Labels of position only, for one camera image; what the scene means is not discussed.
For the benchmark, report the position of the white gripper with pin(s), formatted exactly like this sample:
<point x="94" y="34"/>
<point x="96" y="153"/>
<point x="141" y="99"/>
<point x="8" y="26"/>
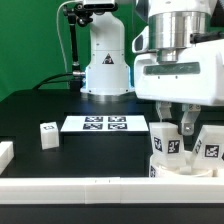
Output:
<point x="197" y="78"/>

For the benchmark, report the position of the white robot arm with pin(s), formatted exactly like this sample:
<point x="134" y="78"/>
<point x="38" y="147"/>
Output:
<point x="174" y="25"/>

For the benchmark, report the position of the white tag sheet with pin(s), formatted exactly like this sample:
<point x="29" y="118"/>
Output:
<point x="130" y="123"/>

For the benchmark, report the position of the white U-shaped obstacle wall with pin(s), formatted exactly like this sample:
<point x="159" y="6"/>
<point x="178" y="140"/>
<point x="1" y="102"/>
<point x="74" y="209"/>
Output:
<point x="111" y="190"/>

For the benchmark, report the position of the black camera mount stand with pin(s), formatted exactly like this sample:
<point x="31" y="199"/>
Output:
<point x="76" y="16"/>

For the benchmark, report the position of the white camera on stand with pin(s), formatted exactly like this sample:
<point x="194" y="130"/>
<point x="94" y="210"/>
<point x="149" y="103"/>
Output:
<point x="100" y="5"/>

